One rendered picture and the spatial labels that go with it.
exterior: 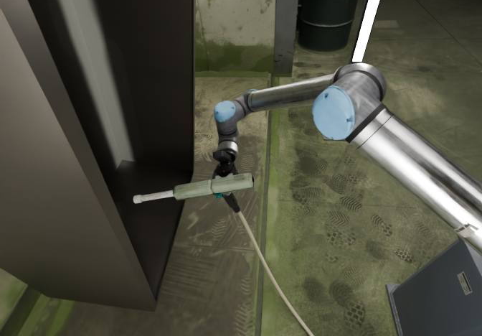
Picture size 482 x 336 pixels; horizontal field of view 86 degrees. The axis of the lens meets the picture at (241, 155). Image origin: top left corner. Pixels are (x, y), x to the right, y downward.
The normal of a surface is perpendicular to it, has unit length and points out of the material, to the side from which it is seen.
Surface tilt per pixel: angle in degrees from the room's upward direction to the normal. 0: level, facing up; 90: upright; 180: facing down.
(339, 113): 88
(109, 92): 90
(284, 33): 90
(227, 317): 0
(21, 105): 90
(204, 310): 0
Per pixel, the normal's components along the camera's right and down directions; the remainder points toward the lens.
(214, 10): -0.11, 0.74
